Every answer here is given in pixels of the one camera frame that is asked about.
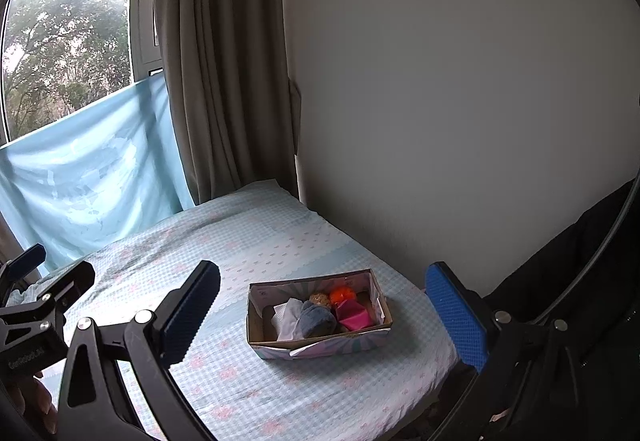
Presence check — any white textured cloth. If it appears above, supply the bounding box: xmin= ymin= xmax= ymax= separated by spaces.
xmin=272 ymin=298 xmax=306 ymax=342

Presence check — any light blue hanging cloth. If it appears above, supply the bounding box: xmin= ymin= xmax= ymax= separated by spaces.
xmin=0 ymin=74 xmax=196 ymax=272

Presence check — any brown curtain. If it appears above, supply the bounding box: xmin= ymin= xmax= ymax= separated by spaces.
xmin=152 ymin=0 xmax=303 ymax=208

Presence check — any magenta pouch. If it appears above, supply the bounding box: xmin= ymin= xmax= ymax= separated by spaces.
xmin=334 ymin=299 xmax=373 ymax=331

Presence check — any tree outside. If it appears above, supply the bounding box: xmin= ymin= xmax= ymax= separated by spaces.
xmin=2 ymin=0 xmax=132 ymax=142

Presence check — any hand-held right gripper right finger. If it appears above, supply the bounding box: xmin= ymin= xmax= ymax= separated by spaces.
xmin=425 ymin=261 xmax=586 ymax=441

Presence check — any person's left hand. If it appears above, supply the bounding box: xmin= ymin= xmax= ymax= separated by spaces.
xmin=0 ymin=374 xmax=59 ymax=437

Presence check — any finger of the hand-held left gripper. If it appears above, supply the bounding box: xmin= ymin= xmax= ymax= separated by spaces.
xmin=29 ymin=260 xmax=96 ymax=323
xmin=0 ymin=243 xmax=47 ymax=295

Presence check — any cardboard box with pink print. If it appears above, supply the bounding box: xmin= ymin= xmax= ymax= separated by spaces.
xmin=246 ymin=267 xmax=394 ymax=361

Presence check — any bed with checkered blue blanket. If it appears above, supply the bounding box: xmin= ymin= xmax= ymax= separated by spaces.
xmin=10 ymin=178 xmax=461 ymax=441

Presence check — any grey-blue fluffy towel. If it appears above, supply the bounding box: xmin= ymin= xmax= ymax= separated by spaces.
xmin=298 ymin=301 xmax=337 ymax=338

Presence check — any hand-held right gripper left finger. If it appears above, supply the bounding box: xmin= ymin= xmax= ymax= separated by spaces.
xmin=57 ymin=260 xmax=222 ymax=441

